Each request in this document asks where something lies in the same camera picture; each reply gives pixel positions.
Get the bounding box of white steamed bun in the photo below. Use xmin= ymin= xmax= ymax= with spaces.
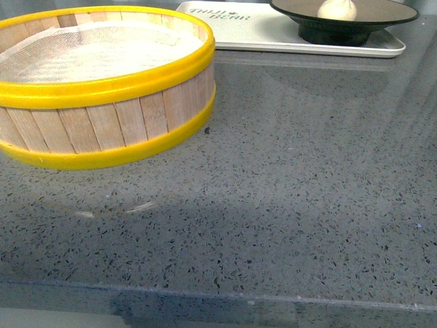
xmin=317 ymin=0 xmax=357 ymax=21

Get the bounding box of tan plate with black rim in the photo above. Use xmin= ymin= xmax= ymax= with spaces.
xmin=269 ymin=1 xmax=419 ymax=46

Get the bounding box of white rectangular bear tray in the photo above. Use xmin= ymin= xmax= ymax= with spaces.
xmin=176 ymin=1 xmax=406 ymax=58

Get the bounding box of white mesh steamer cloth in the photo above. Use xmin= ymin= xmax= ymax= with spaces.
xmin=1 ymin=20 xmax=203 ymax=83

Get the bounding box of yellow rimmed bamboo steamer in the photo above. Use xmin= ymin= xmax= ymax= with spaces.
xmin=1 ymin=5 xmax=216 ymax=170

